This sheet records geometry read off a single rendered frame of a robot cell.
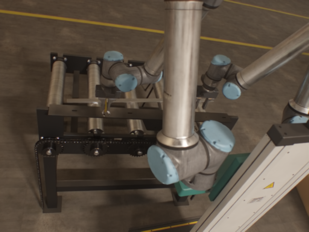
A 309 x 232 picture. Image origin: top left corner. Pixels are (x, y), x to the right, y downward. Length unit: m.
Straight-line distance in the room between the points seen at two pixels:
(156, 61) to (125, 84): 0.17
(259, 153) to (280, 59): 0.43
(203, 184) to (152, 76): 0.53
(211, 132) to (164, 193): 1.79
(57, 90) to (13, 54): 2.19
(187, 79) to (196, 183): 0.49
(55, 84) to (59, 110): 0.62
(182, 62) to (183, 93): 0.10
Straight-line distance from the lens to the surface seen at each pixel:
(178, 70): 0.81
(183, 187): 1.16
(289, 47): 1.20
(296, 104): 1.46
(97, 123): 1.89
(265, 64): 1.23
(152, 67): 1.19
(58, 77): 2.26
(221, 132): 1.05
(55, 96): 2.08
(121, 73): 1.19
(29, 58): 4.15
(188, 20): 0.80
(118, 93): 1.40
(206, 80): 1.48
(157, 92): 2.33
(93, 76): 2.30
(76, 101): 2.03
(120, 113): 1.62
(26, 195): 2.63
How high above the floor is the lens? 2.27
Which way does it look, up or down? 42 degrees down
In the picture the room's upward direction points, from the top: 18 degrees clockwise
